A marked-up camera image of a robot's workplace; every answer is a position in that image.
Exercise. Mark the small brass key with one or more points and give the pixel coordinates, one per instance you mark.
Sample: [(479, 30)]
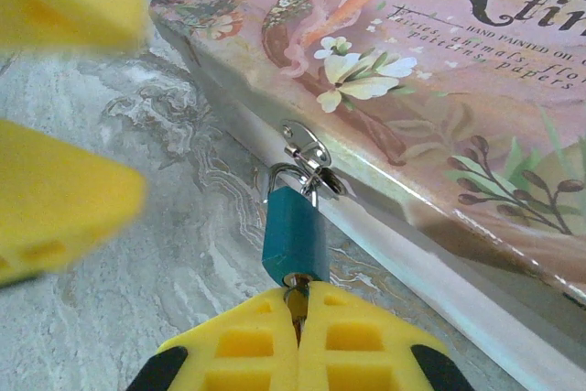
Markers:
[(296, 301)]

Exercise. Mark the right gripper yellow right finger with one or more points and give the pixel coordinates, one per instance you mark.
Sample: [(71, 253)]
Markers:
[(357, 345)]

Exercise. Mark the silver metal hasp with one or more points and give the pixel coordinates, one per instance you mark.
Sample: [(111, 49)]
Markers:
[(307, 141)]

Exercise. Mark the teal padlock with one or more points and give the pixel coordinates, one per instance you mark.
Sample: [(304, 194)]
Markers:
[(293, 231)]

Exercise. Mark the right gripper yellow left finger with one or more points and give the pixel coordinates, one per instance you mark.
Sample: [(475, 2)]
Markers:
[(256, 345)]

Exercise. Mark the pink illustrated book box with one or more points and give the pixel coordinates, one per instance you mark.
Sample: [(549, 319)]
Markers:
[(412, 20)]

